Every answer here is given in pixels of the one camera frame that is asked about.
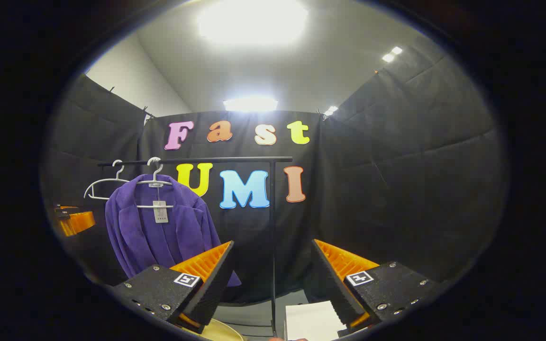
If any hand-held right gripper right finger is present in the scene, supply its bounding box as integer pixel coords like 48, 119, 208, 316
311, 239, 439, 338

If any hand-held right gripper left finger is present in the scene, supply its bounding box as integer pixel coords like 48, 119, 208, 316
112, 241, 235, 334

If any beige round laundry hamper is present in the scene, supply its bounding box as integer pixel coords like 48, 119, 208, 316
181, 318, 245, 341

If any purple ribbed knit cardigan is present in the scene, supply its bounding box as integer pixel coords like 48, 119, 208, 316
105, 174, 242, 288

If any white plastic hanger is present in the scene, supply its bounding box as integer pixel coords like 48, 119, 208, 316
83, 160, 131, 200
136, 157, 174, 209

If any black metal clothes rack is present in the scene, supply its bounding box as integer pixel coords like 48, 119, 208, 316
98, 156, 293, 338

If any white cabinet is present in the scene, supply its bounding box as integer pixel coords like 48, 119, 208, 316
284, 301, 347, 341

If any black backdrop cloth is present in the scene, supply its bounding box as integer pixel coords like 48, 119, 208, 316
41, 47, 508, 304

